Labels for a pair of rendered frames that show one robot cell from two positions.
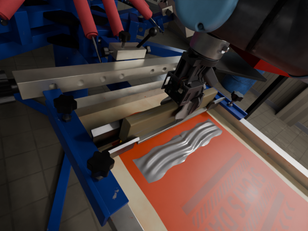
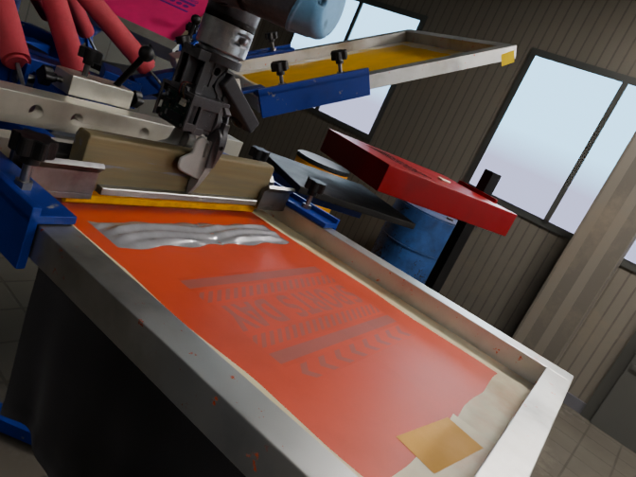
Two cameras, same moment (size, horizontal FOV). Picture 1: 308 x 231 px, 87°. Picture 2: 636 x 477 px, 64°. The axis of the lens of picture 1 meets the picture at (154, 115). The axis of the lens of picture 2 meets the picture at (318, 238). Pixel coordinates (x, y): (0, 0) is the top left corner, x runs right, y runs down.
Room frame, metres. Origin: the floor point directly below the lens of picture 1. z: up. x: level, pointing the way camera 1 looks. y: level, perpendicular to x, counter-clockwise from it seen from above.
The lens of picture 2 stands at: (-0.41, -0.21, 1.22)
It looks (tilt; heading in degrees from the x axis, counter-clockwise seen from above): 15 degrees down; 354
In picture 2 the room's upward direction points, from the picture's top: 24 degrees clockwise
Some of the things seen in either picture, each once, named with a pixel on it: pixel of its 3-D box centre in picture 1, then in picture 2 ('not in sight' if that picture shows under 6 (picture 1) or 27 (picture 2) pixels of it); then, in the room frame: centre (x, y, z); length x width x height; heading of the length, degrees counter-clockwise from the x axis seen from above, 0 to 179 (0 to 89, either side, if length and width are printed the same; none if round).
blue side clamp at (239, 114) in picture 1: (211, 97); (273, 202); (0.64, -0.20, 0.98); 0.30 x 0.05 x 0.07; 56
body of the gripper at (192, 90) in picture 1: (189, 76); (201, 92); (0.37, -0.04, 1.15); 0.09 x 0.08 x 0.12; 146
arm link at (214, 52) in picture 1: (209, 44); (225, 41); (0.37, -0.05, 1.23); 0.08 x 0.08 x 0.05
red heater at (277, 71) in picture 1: (269, 55); (415, 182); (1.48, -0.65, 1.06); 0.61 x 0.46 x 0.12; 116
